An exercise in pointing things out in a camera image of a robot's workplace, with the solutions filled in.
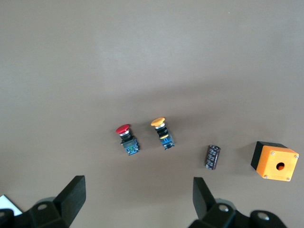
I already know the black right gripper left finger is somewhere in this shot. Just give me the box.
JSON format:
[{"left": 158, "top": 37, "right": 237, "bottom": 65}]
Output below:
[{"left": 0, "top": 175, "right": 86, "bottom": 228}]

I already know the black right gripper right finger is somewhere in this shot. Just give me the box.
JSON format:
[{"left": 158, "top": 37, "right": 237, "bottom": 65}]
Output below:
[{"left": 189, "top": 177, "right": 288, "bottom": 228}]

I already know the red mushroom push button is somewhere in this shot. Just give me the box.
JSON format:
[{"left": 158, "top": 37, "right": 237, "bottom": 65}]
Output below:
[{"left": 115, "top": 123, "right": 141, "bottom": 156}]

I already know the white drawer cabinet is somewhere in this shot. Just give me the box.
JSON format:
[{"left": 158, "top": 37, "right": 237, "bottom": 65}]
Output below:
[{"left": 0, "top": 194, "right": 23, "bottom": 216}]

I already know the yellow mushroom push button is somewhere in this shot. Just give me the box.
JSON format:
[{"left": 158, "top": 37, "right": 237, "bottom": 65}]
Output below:
[{"left": 150, "top": 116, "right": 176, "bottom": 151}]

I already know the small black contact block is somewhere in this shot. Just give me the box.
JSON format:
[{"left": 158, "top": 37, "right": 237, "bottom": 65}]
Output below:
[{"left": 204, "top": 144, "right": 221, "bottom": 171}]

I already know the orange and black switch box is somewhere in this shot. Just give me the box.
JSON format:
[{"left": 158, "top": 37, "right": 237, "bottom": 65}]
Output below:
[{"left": 250, "top": 141, "right": 300, "bottom": 182}]

